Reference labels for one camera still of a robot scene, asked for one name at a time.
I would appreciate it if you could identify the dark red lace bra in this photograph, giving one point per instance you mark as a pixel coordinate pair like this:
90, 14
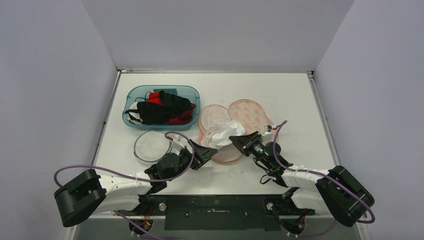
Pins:
183, 119

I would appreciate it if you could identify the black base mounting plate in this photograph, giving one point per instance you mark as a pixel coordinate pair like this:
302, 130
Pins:
218, 212

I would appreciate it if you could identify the white satin bra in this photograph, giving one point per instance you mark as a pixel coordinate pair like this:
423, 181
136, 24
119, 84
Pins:
217, 136

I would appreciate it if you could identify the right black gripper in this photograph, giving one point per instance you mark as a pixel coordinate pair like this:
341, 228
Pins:
248, 144

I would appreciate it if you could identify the white black bra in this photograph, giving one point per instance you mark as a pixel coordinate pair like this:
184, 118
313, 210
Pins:
133, 114

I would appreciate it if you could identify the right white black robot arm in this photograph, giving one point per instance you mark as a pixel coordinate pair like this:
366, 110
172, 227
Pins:
335, 191

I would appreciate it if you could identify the peach floral padded bra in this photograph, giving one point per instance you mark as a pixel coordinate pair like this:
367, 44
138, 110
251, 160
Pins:
248, 112

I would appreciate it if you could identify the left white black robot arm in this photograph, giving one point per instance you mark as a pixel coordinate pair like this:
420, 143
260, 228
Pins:
91, 193

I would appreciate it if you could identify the teal plastic bin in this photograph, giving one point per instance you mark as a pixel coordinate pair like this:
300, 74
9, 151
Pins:
139, 93

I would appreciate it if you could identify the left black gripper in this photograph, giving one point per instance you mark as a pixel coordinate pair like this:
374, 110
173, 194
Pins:
202, 155

